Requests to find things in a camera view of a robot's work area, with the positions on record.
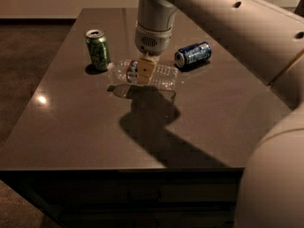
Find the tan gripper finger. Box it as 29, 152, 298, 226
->
138, 57, 156, 85

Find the clear plastic water bottle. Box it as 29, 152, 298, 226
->
107, 60, 178, 90

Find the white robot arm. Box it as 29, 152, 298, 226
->
138, 0, 304, 228

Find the blue soda can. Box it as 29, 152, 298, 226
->
174, 41, 212, 68

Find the green soda can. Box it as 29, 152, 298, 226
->
85, 29, 110, 71

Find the dark cabinet drawer front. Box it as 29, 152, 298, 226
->
34, 180, 238, 205

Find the black drawer handle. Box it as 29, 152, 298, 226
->
127, 191, 162, 203

